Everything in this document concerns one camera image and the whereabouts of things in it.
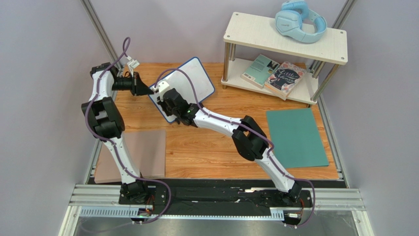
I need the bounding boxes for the pink mat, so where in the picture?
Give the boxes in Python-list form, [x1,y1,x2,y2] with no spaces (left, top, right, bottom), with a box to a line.
[94,129,166,184]

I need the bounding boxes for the purple cable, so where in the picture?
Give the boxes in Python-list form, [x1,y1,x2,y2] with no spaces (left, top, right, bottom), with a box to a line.
[84,36,172,225]
[153,67,316,229]

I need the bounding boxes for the green mat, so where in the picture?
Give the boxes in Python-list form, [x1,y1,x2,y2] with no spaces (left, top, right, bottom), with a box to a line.
[266,108,329,169]

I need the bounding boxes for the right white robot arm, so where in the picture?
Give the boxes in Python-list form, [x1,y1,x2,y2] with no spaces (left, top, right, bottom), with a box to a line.
[156,88,302,204]

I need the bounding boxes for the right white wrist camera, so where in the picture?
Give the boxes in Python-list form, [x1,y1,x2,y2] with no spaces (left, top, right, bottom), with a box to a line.
[150,80,172,99]

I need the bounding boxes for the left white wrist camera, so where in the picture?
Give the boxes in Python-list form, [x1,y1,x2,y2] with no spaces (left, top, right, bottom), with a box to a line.
[126,56,140,69]

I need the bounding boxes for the blue framed whiteboard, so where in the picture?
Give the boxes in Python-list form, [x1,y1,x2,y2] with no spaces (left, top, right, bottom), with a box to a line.
[158,57,215,103]

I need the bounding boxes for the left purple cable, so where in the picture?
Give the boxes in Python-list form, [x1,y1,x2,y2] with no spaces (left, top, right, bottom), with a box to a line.
[84,36,172,225]

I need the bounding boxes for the light blue headphones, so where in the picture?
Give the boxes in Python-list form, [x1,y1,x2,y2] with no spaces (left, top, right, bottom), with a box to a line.
[274,0,328,43]

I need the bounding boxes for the Little Women book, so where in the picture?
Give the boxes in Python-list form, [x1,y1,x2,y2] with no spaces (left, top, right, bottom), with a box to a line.
[264,61,307,100]

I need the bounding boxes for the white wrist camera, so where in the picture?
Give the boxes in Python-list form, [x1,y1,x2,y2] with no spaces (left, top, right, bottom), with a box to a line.
[126,56,140,69]
[150,80,172,99]

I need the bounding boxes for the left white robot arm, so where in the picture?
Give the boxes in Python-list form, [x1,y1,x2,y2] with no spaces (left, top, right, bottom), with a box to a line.
[81,62,153,204]

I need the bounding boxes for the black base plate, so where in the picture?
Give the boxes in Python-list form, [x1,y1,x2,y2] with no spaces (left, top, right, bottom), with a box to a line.
[118,178,348,217]

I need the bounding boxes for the aluminium frame rail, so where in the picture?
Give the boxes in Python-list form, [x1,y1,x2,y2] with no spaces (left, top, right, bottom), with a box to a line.
[59,179,374,236]

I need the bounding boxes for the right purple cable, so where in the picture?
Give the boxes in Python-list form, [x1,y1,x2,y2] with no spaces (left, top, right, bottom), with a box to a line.
[153,67,316,229]

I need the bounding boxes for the teal paperback book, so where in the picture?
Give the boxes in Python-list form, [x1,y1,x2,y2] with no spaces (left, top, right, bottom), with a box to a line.
[240,54,281,89]

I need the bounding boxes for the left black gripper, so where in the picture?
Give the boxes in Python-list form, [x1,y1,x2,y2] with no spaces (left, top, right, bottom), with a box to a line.
[113,72,155,97]

